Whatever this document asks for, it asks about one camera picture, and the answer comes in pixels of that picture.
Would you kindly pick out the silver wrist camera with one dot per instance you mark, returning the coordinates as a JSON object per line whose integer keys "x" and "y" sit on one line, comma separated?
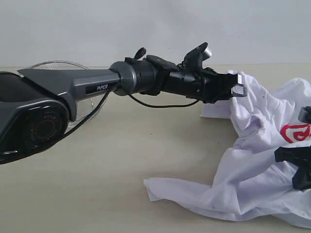
{"x": 305, "y": 115}
{"x": 194, "y": 59}

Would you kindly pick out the metal wire mesh basket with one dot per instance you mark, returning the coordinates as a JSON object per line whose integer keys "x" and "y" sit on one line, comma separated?
{"x": 82, "y": 104}

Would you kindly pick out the white t-shirt red logo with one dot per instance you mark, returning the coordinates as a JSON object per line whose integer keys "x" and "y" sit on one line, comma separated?
{"x": 249, "y": 182}

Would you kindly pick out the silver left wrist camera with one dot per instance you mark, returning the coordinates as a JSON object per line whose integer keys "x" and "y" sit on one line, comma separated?
{"x": 194, "y": 59}

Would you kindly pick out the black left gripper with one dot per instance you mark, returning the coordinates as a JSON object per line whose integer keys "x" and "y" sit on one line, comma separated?
{"x": 206, "y": 85}

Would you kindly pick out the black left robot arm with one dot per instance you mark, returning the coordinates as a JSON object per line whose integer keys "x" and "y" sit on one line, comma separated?
{"x": 36, "y": 105}

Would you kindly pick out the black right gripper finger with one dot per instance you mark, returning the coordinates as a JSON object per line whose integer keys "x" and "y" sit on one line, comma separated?
{"x": 302, "y": 178}
{"x": 296, "y": 156}

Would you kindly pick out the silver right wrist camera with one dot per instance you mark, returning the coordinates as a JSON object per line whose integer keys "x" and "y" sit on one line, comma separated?
{"x": 305, "y": 115}

